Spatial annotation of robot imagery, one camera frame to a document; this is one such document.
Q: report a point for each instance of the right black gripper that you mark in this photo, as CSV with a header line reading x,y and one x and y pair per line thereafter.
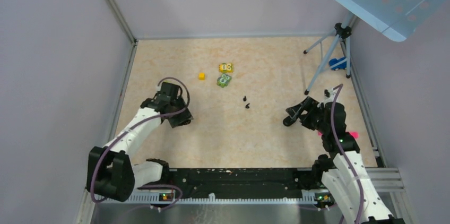
x,y
309,103

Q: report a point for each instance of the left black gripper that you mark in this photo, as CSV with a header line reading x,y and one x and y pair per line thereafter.
x,y
177,121

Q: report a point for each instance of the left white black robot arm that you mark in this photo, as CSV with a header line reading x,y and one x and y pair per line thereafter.
x,y
111,175

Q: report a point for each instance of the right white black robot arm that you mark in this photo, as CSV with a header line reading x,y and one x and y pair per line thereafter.
x,y
341,170

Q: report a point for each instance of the green number block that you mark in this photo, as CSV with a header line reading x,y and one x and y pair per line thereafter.
x,y
223,80

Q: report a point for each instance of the yellow number block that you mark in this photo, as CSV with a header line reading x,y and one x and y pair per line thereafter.
x,y
226,68

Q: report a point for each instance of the pink marker pen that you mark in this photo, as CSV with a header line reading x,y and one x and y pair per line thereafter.
x,y
355,134

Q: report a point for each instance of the blue toy car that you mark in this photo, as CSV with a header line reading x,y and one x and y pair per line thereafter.
x,y
338,64

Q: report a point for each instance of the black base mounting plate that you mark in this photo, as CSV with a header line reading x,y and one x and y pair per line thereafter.
x,y
242,183

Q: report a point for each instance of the light blue tripod stand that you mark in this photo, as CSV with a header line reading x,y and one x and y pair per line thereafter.
x,y
341,35

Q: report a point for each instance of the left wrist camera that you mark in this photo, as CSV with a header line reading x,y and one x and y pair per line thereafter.
x,y
167,88

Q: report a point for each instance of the white cable duct strip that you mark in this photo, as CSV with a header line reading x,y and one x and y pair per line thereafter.
x,y
154,198

